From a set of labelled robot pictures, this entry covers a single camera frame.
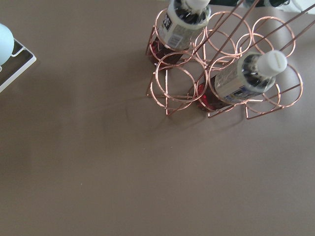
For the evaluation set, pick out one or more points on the tea bottle middle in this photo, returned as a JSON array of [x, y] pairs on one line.
[[249, 76]]

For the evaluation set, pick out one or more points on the copper wire bottle basket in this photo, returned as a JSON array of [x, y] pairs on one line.
[[194, 63]]

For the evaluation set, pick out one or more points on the tea bottle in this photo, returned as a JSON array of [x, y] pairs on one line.
[[249, 76], [184, 21]]

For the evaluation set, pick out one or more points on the tea bottle back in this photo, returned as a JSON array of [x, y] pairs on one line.
[[184, 21]]

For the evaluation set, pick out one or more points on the white cup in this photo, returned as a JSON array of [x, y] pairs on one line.
[[6, 44]]

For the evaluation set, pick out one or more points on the white cup rack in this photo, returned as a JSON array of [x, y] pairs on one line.
[[21, 59]]

